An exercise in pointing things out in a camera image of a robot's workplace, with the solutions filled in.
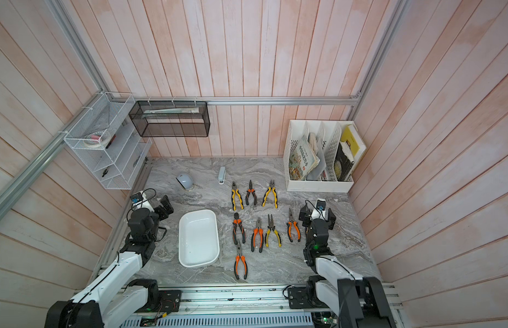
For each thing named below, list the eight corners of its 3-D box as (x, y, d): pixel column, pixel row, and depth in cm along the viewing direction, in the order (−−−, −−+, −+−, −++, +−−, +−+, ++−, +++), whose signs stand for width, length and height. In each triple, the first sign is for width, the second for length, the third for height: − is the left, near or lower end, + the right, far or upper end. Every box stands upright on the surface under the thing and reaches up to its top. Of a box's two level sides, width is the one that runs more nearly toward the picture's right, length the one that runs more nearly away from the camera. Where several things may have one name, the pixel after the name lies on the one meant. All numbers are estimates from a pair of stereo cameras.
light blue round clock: (181, 187, 109) (176, 176, 102) (189, 182, 112) (184, 170, 104) (187, 193, 107) (182, 182, 99) (195, 187, 109) (191, 176, 102)
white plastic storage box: (183, 272, 82) (178, 268, 77) (183, 218, 97) (179, 211, 92) (222, 264, 84) (220, 259, 79) (216, 212, 100) (214, 205, 94)
